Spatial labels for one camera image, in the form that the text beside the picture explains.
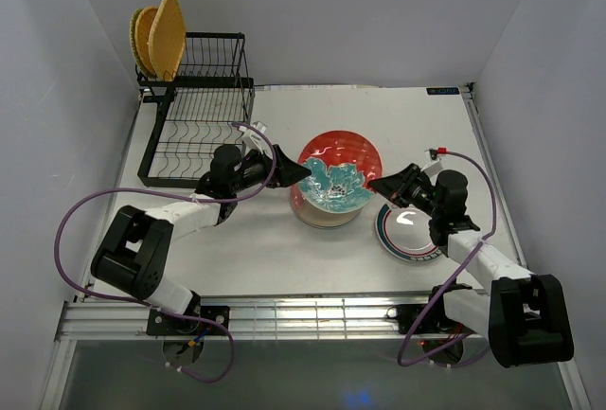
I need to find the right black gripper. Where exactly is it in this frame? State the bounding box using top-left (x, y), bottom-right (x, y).
top-left (368, 163), bottom-right (443, 219)

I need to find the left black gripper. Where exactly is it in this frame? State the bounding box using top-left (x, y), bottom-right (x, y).
top-left (230, 145), bottom-right (312, 194)

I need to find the red and teal floral plate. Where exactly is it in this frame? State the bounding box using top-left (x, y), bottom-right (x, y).
top-left (292, 130), bottom-right (383, 214)

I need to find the orange square woven tray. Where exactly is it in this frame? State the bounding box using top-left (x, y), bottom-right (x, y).
top-left (148, 0), bottom-right (187, 81)

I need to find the orange round woven plate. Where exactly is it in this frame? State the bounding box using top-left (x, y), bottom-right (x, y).
top-left (135, 6), bottom-right (158, 78)

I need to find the green-rimmed round bamboo plate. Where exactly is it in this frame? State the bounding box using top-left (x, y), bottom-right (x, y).
top-left (129, 9), bottom-right (143, 69)

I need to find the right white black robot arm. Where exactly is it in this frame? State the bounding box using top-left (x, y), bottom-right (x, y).
top-left (368, 164), bottom-right (575, 368)

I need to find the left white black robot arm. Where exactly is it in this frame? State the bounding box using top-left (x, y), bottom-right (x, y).
top-left (91, 122), bottom-right (312, 334)

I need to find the white plate with green rim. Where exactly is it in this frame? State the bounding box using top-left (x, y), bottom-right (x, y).
top-left (374, 204), bottom-right (441, 263)

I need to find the pink and cream ceramic plate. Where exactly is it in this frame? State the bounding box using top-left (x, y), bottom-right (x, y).
top-left (290, 190), bottom-right (362, 229)

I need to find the blue table label sticker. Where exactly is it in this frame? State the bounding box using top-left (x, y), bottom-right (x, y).
top-left (426, 87), bottom-right (460, 96)

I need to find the black wire dish rack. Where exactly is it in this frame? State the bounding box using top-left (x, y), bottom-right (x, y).
top-left (135, 31), bottom-right (255, 188)

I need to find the aluminium frame rail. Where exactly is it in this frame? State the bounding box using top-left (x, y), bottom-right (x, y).
top-left (55, 299), bottom-right (569, 343)

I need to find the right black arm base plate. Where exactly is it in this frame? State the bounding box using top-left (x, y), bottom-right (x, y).
top-left (385, 304), bottom-right (472, 334)

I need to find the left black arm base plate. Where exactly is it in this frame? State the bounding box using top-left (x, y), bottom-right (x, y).
top-left (145, 306), bottom-right (230, 337)

